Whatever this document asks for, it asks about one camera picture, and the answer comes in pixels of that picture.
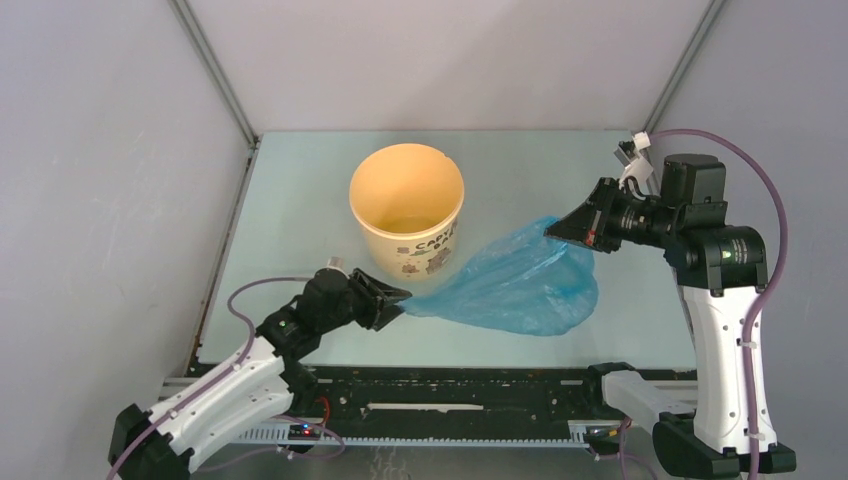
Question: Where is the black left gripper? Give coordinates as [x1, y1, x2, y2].
[318, 268, 411, 333]

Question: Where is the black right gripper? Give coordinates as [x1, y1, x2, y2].
[545, 176, 681, 253]

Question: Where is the blue plastic trash bag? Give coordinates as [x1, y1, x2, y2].
[402, 216, 599, 337]

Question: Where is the yellow capybara trash bin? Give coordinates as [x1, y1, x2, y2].
[349, 143, 465, 282]

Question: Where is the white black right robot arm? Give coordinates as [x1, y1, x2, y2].
[545, 154, 797, 479]

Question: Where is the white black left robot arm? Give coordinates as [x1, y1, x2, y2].
[107, 265, 412, 479]

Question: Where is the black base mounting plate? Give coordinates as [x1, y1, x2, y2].
[186, 362, 697, 441]

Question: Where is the small electronics board with LEDs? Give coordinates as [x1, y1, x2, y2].
[287, 423, 322, 441]

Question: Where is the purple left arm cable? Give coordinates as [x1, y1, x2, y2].
[105, 276, 347, 480]

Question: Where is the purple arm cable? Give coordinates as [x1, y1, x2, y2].
[105, 276, 347, 480]
[586, 129, 790, 480]

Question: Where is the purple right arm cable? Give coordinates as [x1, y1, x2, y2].
[586, 129, 790, 480]

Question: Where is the white cable duct rail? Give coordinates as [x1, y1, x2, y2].
[231, 423, 588, 448]

